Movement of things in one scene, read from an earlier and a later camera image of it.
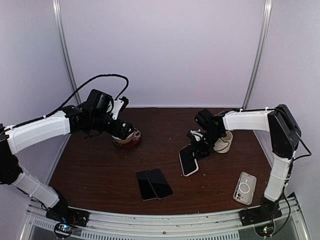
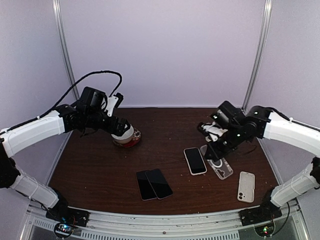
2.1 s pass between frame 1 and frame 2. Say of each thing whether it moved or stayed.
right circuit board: stayed
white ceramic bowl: stayed
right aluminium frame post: stayed
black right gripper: moved
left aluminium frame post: stayed
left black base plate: stayed
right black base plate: stayed
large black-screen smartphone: moved
